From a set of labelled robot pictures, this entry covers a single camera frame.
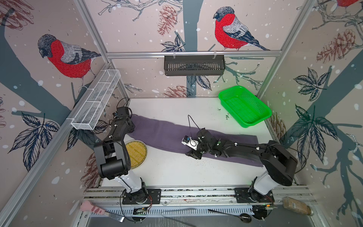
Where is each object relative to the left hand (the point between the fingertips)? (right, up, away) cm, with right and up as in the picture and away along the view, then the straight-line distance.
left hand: (128, 124), depth 92 cm
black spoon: (+67, -42, -26) cm, 83 cm away
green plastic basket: (+88, +10, +21) cm, 91 cm away
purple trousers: (+24, -8, +5) cm, 26 cm away
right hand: (+40, -13, -8) cm, 43 cm away
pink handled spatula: (-10, -38, -24) cm, 46 cm away
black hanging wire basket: (+45, +44, +12) cm, 64 cm away
